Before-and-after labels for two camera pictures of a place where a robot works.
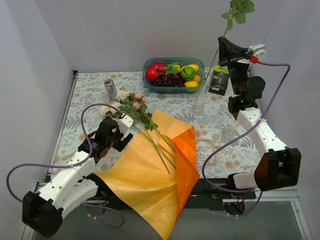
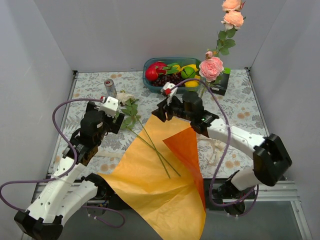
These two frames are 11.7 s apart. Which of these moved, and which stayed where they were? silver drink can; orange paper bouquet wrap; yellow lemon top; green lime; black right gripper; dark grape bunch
Moved: black right gripper; orange paper bouquet wrap
Stayed: dark grape bunch; green lime; silver drink can; yellow lemon top
